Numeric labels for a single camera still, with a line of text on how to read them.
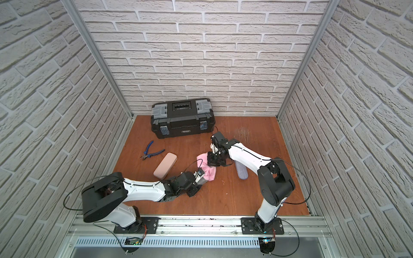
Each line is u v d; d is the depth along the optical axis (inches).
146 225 28.6
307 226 29.7
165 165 36.3
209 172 32.2
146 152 38.4
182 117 37.9
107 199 17.4
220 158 29.3
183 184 26.4
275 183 18.1
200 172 29.8
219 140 28.0
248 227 29.0
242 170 35.1
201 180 32.6
